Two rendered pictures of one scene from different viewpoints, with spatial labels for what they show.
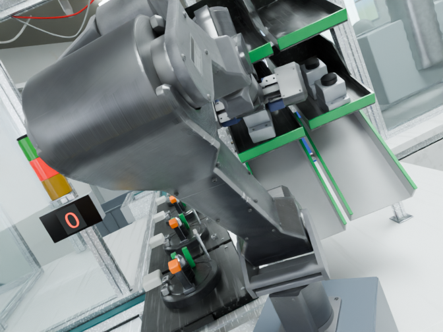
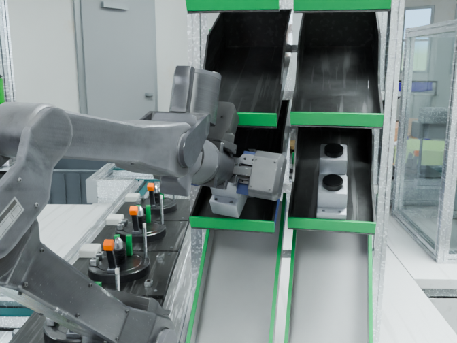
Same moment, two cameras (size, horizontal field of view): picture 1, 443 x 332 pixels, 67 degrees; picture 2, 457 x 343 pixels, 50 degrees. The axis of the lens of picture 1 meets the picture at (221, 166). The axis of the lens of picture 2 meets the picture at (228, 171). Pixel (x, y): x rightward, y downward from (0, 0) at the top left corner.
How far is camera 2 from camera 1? 0.22 m
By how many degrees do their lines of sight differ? 5
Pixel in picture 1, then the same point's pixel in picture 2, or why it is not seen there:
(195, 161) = not seen: outside the picture
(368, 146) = (358, 275)
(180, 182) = not seen: outside the picture
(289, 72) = (268, 163)
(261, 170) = (224, 239)
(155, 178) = not seen: outside the picture
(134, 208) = (103, 188)
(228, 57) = (158, 150)
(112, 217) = (78, 181)
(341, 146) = (329, 258)
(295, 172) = (258, 263)
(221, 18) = (203, 85)
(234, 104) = (168, 183)
